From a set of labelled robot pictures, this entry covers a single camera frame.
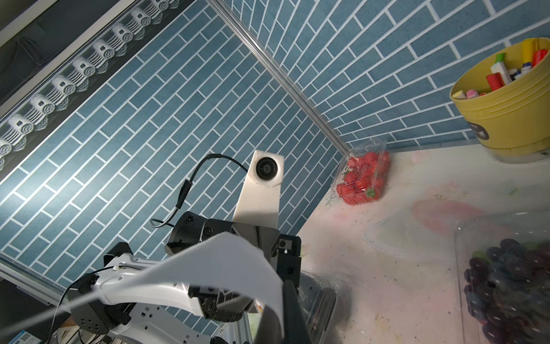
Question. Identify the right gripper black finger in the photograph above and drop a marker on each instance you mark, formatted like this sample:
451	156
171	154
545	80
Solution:
295	331

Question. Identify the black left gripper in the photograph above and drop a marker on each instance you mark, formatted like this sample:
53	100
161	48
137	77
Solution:
282	251

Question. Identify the white fruit sticker sheet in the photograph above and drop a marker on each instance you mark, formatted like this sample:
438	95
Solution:
129	298

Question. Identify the clear box of blueberries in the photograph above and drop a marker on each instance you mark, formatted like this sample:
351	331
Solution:
502	264

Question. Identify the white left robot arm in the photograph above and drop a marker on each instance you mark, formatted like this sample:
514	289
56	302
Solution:
219	270

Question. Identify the clear box of strawberries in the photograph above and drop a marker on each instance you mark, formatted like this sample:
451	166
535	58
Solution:
362	174

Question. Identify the yellow pen cup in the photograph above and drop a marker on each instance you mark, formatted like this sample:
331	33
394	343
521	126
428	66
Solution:
505	101

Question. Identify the LED light strip overhead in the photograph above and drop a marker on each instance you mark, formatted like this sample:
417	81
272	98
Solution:
57	53

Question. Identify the aluminium corner post left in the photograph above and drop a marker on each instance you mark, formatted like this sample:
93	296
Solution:
275	70

